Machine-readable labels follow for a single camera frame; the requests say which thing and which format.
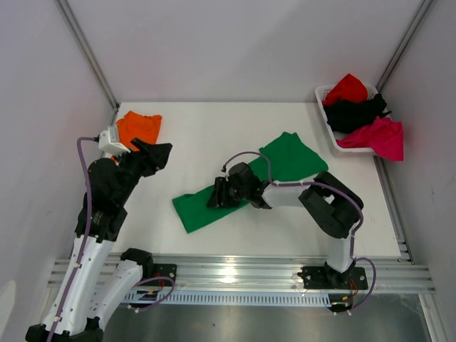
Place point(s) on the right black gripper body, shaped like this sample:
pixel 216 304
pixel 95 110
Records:
pixel 221 192

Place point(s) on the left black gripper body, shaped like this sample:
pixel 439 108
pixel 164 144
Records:
pixel 146 165

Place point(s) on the green t shirt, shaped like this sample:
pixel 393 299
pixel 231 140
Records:
pixel 291 160

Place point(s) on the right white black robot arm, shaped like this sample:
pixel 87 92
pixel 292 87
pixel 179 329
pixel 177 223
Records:
pixel 336 210

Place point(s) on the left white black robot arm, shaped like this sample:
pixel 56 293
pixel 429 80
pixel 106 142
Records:
pixel 81 310

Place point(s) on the orange folded t shirt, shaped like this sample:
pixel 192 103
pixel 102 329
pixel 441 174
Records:
pixel 143 127

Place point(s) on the white plastic basket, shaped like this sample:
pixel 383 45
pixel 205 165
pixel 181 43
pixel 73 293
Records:
pixel 333 136

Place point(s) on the black t shirt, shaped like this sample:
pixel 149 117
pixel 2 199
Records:
pixel 346 117

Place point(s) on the red t shirt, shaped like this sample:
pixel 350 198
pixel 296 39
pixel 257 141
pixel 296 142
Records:
pixel 348 88

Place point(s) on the magenta t shirt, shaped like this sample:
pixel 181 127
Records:
pixel 384 136

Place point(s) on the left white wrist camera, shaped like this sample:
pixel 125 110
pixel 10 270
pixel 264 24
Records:
pixel 109 142

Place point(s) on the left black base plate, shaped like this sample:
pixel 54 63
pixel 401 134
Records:
pixel 164 270

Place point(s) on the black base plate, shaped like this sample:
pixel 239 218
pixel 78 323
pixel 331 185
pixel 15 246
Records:
pixel 164 270
pixel 324 277

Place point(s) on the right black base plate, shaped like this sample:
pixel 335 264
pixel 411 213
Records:
pixel 324 277

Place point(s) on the white slotted cable duct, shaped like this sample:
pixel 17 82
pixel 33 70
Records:
pixel 143 298

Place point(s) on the left aluminium frame post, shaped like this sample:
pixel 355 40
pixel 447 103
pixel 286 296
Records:
pixel 86 50

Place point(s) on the aluminium frame post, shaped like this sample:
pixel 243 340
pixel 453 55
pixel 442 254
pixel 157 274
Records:
pixel 86 50
pixel 412 29

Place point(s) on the aluminium mounting rail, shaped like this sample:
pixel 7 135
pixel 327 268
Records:
pixel 279 274

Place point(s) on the right aluminium frame post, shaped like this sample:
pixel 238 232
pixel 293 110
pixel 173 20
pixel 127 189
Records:
pixel 412 29

